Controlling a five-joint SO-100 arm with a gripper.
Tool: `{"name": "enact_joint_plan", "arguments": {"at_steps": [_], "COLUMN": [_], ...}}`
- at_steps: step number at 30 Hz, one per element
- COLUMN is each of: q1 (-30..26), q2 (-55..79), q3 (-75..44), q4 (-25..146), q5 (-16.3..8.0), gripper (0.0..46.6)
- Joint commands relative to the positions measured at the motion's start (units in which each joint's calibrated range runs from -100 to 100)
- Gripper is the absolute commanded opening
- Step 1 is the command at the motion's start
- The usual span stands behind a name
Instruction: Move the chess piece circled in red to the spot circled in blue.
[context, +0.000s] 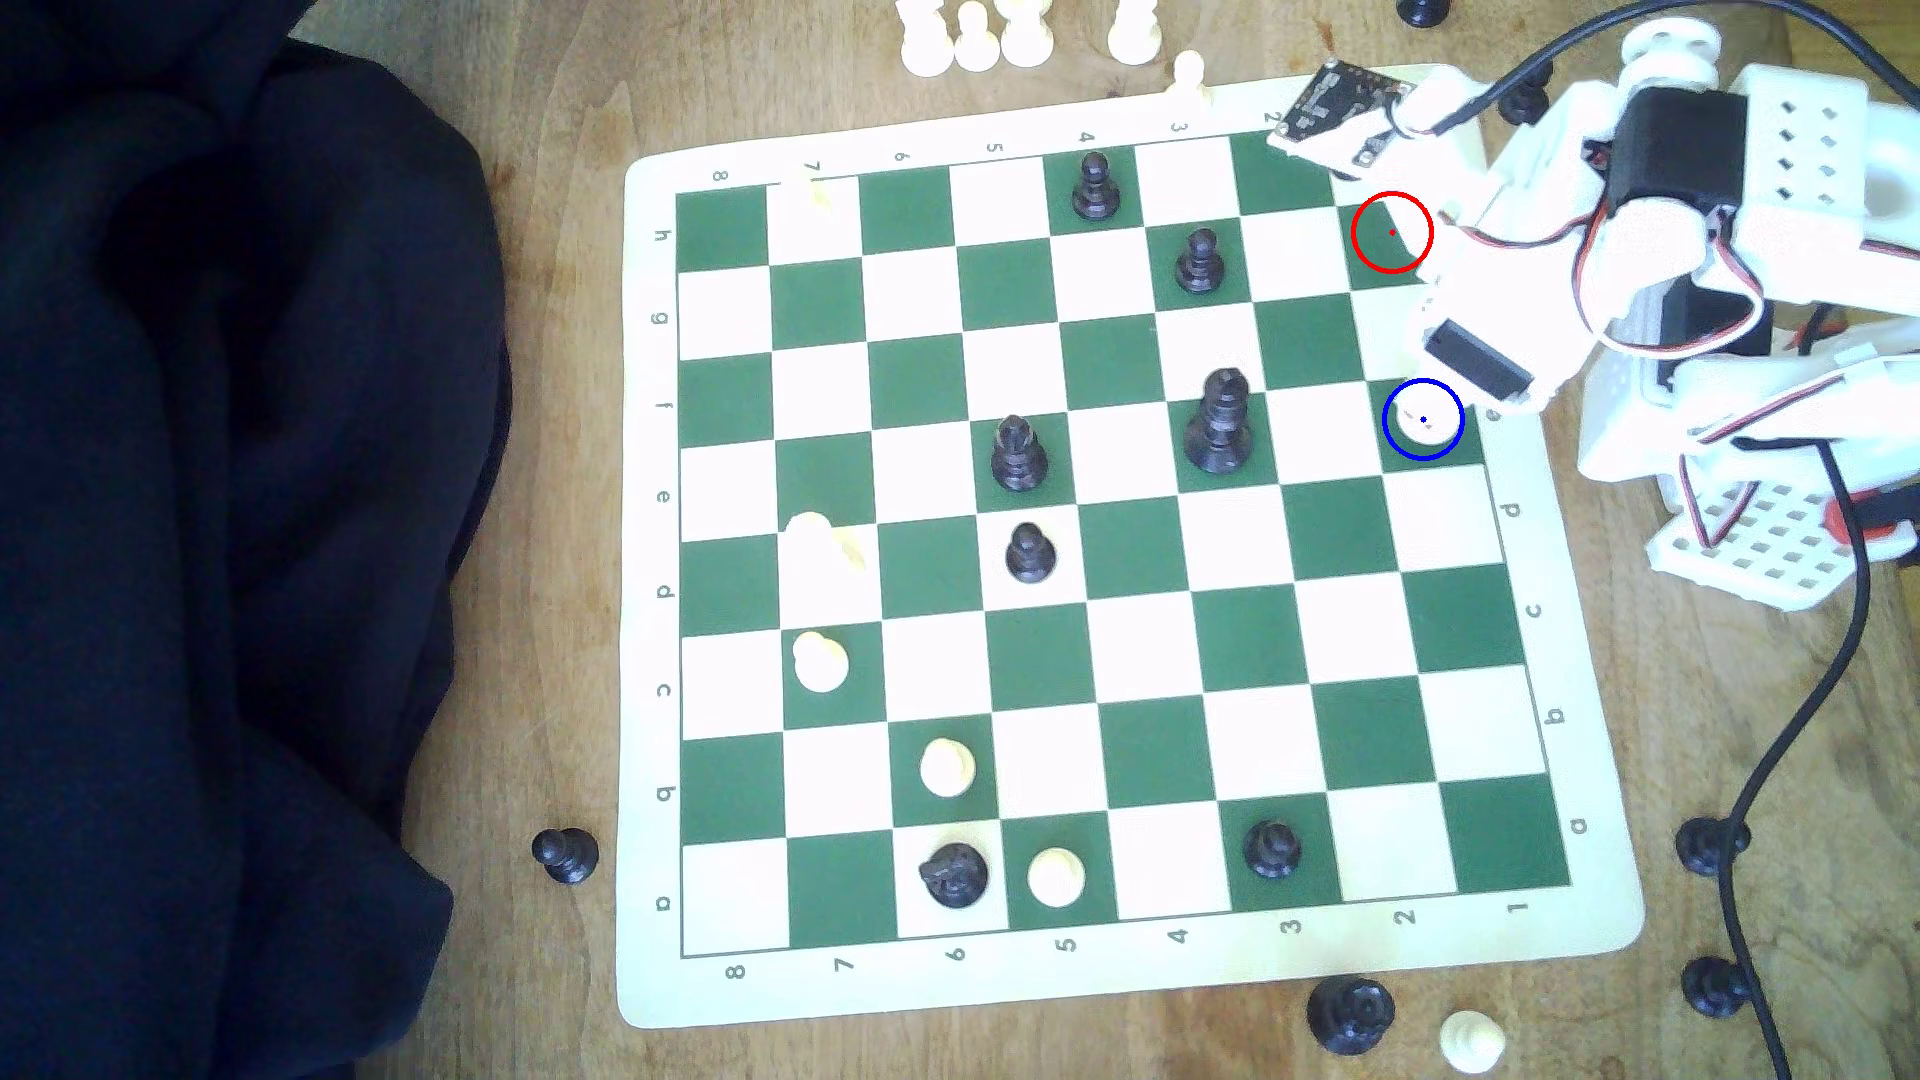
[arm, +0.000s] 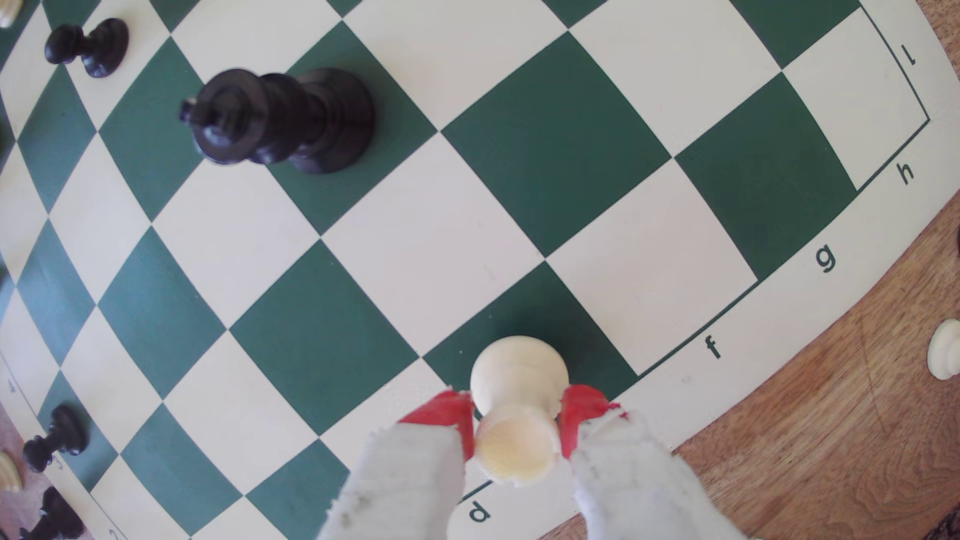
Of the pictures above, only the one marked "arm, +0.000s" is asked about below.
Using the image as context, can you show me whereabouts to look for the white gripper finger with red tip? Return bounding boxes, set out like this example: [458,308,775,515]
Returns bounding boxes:
[559,384,744,540]
[318,388,477,540]

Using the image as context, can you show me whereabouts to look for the cream pawn with round head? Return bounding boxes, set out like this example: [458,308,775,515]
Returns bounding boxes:
[468,335,571,487]

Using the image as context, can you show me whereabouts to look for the large black chess piece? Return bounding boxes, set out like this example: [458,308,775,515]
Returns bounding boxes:
[18,486,86,540]

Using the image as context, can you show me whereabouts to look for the green and cream chess mat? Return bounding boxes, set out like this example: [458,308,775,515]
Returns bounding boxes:
[0,0,960,540]

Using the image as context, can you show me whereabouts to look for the black pawn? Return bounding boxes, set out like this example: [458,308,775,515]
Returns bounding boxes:
[43,17,130,79]
[22,403,90,474]

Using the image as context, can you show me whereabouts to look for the black king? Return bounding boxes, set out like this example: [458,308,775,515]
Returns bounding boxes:
[177,66,376,176]

